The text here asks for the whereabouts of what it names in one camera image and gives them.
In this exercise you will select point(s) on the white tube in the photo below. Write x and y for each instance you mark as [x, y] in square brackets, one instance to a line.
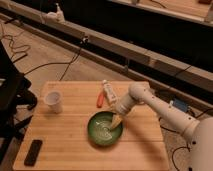
[109, 93]

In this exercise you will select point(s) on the green ceramic bowl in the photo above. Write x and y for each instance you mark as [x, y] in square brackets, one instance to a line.
[99, 131]

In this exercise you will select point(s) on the black office chair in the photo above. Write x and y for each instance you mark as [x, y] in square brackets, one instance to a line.
[14, 91]

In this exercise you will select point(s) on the white plastic cup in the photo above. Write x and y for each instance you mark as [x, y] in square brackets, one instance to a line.
[53, 100]

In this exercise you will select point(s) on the black remote control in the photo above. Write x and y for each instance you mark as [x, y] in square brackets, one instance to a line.
[33, 153]

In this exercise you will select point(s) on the blue box on floor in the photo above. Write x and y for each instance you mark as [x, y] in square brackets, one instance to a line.
[180, 105]

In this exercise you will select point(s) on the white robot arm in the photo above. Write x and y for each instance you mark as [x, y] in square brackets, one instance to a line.
[196, 132]

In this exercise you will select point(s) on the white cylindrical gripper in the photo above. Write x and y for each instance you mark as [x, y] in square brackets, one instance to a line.
[123, 106]

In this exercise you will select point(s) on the orange marker pen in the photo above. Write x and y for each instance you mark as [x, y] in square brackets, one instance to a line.
[100, 99]

